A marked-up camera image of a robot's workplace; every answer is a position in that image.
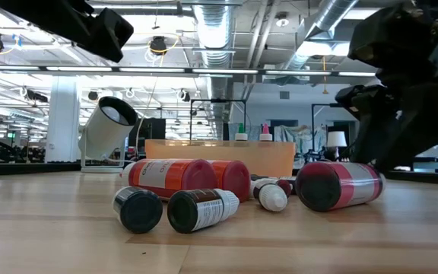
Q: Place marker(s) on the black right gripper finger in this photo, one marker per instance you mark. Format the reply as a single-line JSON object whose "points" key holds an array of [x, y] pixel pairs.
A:
{"points": [[371, 100], [413, 141]]}

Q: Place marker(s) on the large pink food coloring bottle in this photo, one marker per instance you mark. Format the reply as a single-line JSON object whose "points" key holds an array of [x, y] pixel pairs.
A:
{"points": [[266, 136], [337, 186]]}

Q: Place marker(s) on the large orange food coloring bottle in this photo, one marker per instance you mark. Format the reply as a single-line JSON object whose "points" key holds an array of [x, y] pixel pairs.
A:
{"points": [[173, 177], [234, 179]]}

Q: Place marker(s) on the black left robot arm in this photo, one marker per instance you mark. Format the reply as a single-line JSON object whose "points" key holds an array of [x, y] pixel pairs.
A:
{"points": [[44, 15]]}

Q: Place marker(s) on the small brown-label food coloring bottle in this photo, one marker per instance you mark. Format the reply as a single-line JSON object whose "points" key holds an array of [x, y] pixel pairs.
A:
{"points": [[200, 209]]}

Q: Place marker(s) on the white-shade table lamp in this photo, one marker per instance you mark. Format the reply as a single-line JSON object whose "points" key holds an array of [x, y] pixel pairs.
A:
{"points": [[337, 139]]}

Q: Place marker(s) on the pale draped cloth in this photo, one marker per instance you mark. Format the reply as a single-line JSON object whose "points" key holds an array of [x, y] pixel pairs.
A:
{"points": [[249, 131], [299, 135]]}

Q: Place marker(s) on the white spot lamp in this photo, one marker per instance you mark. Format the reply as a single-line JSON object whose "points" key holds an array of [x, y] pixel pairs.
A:
{"points": [[101, 133]]}

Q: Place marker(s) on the black monitor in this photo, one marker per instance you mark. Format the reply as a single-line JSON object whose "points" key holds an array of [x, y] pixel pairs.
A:
{"points": [[152, 129]]}

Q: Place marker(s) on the orange mat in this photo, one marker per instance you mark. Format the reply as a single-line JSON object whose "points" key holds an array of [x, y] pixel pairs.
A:
{"points": [[211, 150]]}

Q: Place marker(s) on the black frame stand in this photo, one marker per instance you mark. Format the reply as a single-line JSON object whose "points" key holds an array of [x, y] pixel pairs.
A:
{"points": [[325, 105], [219, 100]]}

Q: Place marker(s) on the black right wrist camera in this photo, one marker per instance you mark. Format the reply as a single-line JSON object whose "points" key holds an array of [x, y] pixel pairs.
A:
{"points": [[394, 38]]}

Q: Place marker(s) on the black aluminium table frame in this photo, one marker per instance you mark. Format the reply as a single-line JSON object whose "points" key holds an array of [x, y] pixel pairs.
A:
{"points": [[21, 169]]}

